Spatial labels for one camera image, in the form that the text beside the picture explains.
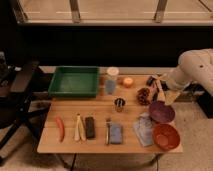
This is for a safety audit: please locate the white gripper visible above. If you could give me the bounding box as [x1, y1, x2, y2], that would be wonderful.
[156, 79, 181, 105]

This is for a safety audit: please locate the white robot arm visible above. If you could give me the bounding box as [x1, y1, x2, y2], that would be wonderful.
[156, 49, 213, 105]

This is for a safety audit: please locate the small metal cup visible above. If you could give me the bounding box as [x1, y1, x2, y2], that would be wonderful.
[114, 98, 125, 112]

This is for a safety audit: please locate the clear plastic cup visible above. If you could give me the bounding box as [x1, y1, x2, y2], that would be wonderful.
[105, 67, 119, 94]

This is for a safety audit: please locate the small black object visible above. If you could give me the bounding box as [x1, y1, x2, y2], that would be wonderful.
[146, 76, 156, 86]

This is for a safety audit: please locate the purple bowl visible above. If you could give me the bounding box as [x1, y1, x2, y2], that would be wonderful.
[149, 101, 175, 123]

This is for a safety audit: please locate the brown pine cone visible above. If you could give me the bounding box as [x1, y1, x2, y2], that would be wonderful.
[137, 88, 150, 105]

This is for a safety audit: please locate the orange round fruit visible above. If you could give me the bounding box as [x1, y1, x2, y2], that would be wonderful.
[123, 77, 133, 88]

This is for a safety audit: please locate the orange bowl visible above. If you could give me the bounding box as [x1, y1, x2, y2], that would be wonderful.
[152, 124, 180, 151]

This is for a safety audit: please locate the blue sponge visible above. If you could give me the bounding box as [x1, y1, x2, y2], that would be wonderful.
[110, 123, 122, 144]

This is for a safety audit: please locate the metal fork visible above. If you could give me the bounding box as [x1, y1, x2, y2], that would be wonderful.
[106, 118, 111, 145]

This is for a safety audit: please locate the dark brown bar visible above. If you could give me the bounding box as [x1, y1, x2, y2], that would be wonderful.
[85, 117, 95, 139]

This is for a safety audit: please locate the peeled banana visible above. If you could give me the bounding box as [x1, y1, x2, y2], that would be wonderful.
[74, 115, 86, 141]

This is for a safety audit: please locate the green plastic tray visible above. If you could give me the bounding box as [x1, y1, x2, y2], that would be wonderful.
[48, 66, 100, 98]

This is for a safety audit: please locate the black office chair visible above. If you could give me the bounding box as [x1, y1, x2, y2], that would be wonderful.
[0, 51, 48, 150]

